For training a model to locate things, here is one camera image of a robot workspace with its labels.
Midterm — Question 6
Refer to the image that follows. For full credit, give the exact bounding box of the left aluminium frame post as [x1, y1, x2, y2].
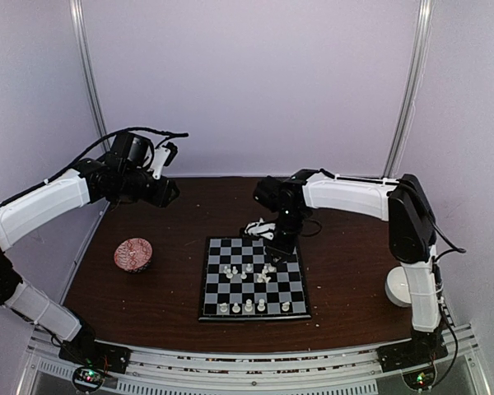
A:
[69, 0, 108, 138]

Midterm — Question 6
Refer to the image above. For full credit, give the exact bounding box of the black grey chessboard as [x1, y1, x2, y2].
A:
[198, 236, 311, 322]

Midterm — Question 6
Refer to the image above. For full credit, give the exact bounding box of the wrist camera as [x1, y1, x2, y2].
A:
[150, 142, 178, 179]
[240, 217, 276, 240]

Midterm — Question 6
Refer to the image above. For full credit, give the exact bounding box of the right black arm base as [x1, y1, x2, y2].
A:
[376, 328, 448, 391]

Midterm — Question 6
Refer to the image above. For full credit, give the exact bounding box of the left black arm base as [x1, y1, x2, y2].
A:
[54, 337, 131, 394]

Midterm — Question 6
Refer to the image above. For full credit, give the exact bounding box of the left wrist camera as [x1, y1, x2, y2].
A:
[150, 142, 178, 179]

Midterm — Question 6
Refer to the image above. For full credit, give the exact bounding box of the aluminium frame post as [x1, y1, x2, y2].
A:
[69, 0, 108, 138]
[382, 0, 434, 178]

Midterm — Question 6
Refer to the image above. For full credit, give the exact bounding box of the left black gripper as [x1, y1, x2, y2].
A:
[119, 167, 179, 207]

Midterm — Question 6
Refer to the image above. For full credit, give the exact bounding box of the fallen white chess piece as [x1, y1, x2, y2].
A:
[256, 273, 271, 284]

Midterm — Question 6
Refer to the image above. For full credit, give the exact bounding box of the white bowl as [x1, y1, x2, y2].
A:
[384, 267, 411, 308]

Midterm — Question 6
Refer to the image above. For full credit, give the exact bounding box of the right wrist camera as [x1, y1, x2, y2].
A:
[240, 217, 276, 240]

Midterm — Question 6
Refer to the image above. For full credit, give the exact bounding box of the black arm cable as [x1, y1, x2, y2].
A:
[430, 217, 468, 390]
[44, 128, 189, 186]

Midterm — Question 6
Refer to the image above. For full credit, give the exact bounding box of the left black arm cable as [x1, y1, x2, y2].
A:
[44, 128, 189, 186]

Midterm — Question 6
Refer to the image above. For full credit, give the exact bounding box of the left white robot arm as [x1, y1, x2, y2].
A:
[0, 127, 188, 365]

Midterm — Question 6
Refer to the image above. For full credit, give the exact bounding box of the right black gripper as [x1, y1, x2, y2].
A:
[265, 208, 306, 267]

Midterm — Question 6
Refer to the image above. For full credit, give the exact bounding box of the red patterned bowl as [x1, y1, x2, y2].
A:
[114, 238, 153, 274]

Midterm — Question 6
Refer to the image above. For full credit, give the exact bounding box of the right aluminium frame post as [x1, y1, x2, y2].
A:
[382, 0, 434, 178]

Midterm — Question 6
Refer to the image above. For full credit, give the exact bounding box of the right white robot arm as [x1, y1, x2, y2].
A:
[244, 169, 441, 364]

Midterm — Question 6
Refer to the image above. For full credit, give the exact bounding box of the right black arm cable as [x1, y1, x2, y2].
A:
[430, 217, 468, 390]

